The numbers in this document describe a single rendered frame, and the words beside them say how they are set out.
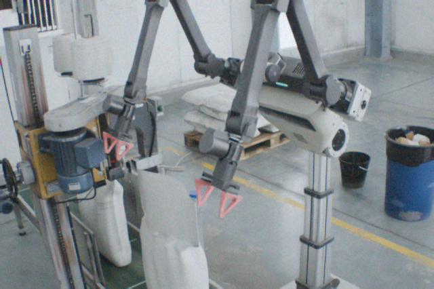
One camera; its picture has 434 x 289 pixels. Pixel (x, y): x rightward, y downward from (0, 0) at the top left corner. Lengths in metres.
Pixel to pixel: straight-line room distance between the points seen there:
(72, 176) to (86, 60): 0.46
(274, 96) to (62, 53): 0.92
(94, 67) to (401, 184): 2.62
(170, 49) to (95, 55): 5.27
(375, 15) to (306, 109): 8.75
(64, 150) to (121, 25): 4.19
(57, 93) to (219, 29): 3.39
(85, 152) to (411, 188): 2.63
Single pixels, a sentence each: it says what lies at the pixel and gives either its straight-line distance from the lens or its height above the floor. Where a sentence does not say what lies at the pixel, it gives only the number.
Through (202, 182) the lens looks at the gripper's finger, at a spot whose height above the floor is 1.32.
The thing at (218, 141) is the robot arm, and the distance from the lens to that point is 1.32.
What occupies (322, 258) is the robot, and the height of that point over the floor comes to 0.60.
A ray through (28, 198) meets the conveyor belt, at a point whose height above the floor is 0.38.
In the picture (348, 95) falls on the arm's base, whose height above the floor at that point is 1.48.
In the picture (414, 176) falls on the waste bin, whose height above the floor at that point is 0.40.
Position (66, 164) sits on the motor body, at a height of 1.22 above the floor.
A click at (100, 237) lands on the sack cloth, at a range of 2.75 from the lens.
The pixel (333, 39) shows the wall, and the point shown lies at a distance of 9.71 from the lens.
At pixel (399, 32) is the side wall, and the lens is 10.53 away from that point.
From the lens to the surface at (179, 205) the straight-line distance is 1.99.
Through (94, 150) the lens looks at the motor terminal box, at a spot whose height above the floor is 1.27.
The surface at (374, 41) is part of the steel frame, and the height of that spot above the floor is 0.35.
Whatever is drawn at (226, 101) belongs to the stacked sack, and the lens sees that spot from 4.90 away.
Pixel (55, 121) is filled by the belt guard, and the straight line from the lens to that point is 1.91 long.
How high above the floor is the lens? 1.91
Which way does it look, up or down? 20 degrees down
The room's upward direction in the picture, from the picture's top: 3 degrees counter-clockwise
